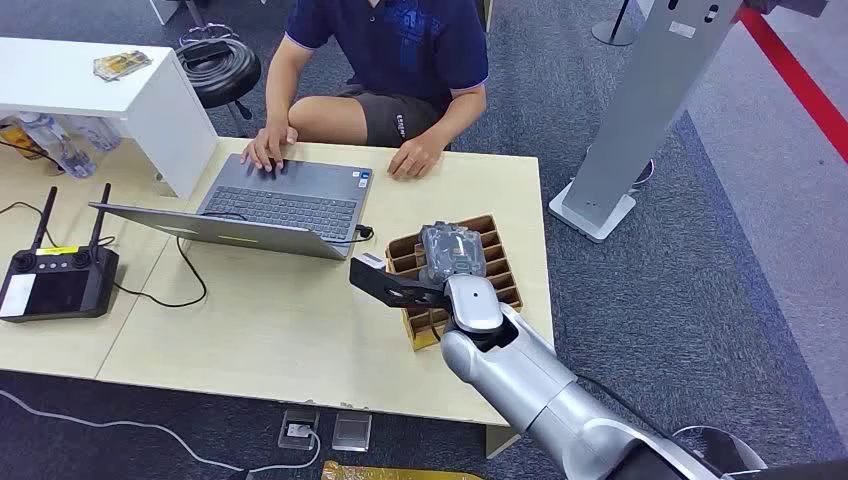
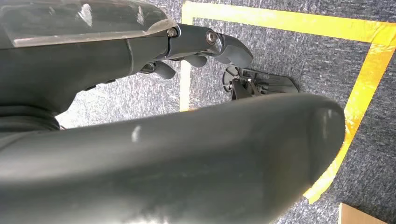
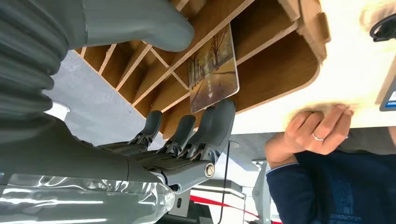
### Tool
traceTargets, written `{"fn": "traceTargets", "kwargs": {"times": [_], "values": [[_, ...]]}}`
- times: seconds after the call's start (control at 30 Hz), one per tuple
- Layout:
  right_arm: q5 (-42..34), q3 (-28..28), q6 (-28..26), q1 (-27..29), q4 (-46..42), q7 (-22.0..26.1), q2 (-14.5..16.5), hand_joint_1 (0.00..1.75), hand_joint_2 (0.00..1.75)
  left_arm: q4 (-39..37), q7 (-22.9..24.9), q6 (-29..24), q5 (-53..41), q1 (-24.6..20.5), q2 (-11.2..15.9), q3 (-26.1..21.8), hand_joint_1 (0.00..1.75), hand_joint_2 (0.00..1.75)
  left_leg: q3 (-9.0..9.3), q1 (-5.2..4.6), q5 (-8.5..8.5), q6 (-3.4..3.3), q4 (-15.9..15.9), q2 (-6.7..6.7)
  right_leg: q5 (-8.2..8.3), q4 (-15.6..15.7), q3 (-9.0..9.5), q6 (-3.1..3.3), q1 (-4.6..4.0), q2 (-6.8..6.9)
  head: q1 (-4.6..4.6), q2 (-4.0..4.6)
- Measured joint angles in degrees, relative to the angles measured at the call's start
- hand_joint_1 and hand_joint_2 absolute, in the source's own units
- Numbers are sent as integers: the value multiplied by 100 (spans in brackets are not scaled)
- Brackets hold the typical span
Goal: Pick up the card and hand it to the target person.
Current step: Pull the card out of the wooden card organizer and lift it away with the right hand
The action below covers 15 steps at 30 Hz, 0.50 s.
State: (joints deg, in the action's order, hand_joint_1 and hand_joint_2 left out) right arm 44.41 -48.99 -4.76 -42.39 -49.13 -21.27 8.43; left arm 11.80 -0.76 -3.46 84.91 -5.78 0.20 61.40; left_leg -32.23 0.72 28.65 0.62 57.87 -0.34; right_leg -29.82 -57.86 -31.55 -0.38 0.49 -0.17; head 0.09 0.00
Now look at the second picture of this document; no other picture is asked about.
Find yellow floor tape strip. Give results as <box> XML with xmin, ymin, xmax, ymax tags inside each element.
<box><xmin>182</xmin><ymin>0</ymin><xmax>396</xmax><ymax>44</ymax></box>
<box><xmin>179</xmin><ymin>9</ymin><xmax>194</xmax><ymax>112</ymax></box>
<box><xmin>303</xmin><ymin>42</ymin><xmax>396</xmax><ymax>205</ymax></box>

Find ribbed grey left arm sleeve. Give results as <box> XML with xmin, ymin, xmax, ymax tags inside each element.
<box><xmin>0</xmin><ymin>105</ymin><xmax>61</xmax><ymax>133</ymax></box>

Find black robot foot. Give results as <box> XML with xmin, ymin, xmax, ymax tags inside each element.
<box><xmin>222</xmin><ymin>65</ymin><xmax>300</xmax><ymax>101</ymax></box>

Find brown cardboard sheet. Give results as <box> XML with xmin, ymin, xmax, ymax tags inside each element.
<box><xmin>338</xmin><ymin>203</ymin><xmax>390</xmax><ymax>224</ymax></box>

